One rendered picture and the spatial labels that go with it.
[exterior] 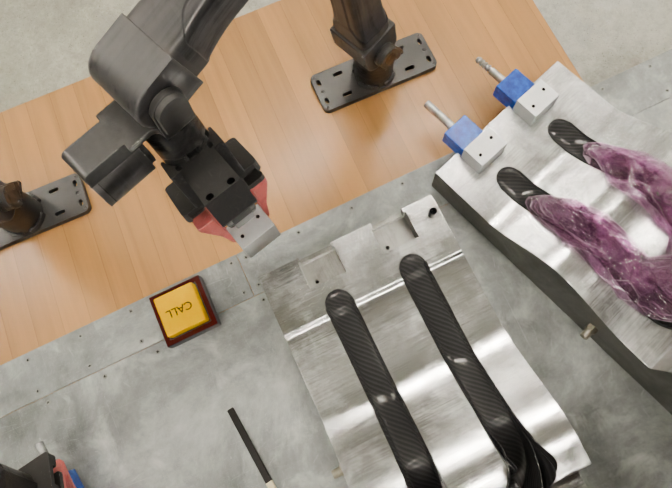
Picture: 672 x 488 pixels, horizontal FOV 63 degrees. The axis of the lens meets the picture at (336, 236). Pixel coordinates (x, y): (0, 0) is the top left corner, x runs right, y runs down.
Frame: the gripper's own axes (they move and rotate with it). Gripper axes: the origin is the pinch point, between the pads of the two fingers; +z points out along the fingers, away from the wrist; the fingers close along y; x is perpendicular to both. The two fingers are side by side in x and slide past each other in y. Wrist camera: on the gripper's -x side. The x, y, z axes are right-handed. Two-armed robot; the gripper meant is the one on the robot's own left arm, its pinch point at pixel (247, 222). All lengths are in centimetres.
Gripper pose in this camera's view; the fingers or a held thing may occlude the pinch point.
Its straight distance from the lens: 70.2
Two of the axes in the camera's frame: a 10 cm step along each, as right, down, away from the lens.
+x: -5.3, -5.4, 6.6
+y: 7.8, -6.2, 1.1
